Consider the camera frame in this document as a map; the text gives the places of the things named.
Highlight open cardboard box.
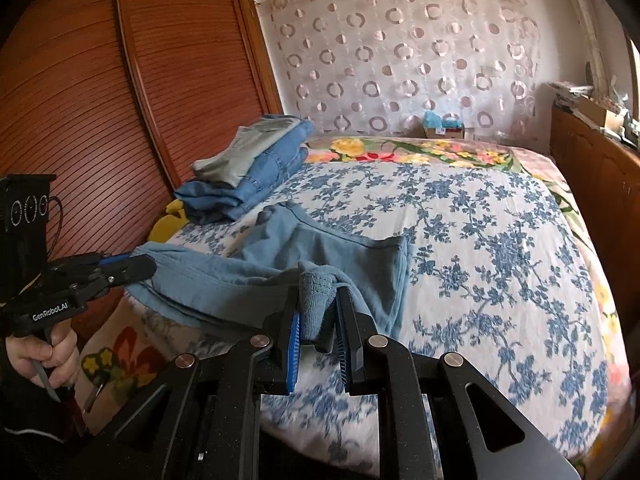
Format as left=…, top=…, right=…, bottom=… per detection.
left=575, top=94, right=628, bottom=135

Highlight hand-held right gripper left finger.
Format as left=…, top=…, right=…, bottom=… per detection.
left=80, top=272, right=303, bottom=480

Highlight person's left forearm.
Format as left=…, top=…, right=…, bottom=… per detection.
left=0, top=370, right=81, bottom=466

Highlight blue floral bed sheet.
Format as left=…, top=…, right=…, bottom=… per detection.
left=170, top=160, right=612, bottom=477

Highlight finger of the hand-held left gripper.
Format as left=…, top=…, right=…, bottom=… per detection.
left=95, top=252, right=157, bottom=292

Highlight stack of papers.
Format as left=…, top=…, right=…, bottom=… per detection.
left=546, top=80, right=596, bottom=107

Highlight folded grey pants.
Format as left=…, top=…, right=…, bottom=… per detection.
left=192, top=122, right=292, bottom=187

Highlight person's left hand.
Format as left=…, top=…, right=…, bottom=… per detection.
left=4, top=317, right=82, bottom=405

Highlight folded blue denim jeans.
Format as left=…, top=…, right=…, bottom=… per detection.
left=227, top=113, right=316, bottom=207

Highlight wooden cabinet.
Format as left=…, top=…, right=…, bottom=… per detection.
left=549, top=104, right=640, bottom=283

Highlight folded dark blue pants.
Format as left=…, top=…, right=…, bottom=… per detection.
left=173, top=179, right=262, bottom=224

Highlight yellow plush toy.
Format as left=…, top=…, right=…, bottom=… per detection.
left=148, top=198, right=189, bottom=244

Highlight wooden wardrobe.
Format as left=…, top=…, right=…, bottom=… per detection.
left=0, top=0, right=284, bottom=343

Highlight small cardboard box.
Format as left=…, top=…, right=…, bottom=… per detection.
left=423, top=122, right=477, bottom=141

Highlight blue plastic bag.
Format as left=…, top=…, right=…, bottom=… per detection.
left=422, top=111, right=463, bottom=131

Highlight colourful floral blanket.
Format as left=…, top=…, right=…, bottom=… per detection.
left=81, top=132, right=637, bottom=428

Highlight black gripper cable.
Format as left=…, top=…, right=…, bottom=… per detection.
left=46, top=196, right=67, bottom=257

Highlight circle-patterned curtain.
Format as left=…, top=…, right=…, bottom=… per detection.
left=259, top=0, right=545, bottom=139

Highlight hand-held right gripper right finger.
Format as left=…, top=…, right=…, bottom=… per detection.
left=334, top=282, right=583, bottom=480

